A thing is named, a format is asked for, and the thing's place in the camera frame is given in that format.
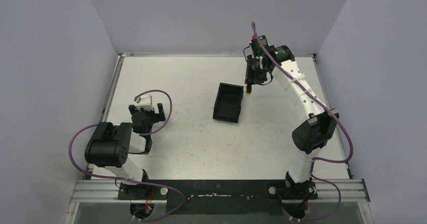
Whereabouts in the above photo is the yellow handled screwdriver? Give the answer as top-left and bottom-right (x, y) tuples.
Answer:
(246, 84), (252, 96)

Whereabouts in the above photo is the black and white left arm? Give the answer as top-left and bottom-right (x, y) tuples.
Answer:
(85, 103), (166, 200)

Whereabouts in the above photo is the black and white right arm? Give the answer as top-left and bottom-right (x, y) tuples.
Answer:
(153, 46), (339, 205)

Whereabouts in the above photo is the black plastic bin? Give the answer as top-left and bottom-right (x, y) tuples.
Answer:
(212, 83), (244, 123)

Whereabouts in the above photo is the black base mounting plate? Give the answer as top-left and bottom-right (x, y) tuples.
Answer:
(117, 180), (318, 215)

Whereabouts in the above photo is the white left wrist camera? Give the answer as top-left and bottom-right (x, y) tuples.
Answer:
(135, 95), (153, 109)

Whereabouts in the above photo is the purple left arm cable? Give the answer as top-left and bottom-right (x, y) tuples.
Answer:
(68, 89), (186, 223)

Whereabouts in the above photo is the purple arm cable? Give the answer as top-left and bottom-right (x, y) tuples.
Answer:
(251, 22), (354, 223)
(68, 89), (186, 223)

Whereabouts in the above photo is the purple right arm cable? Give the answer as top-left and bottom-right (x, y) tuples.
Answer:
(251, 22), (354, 223)

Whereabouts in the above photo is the aluminium front rail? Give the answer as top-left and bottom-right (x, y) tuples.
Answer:
(70, 179), (371, 203)

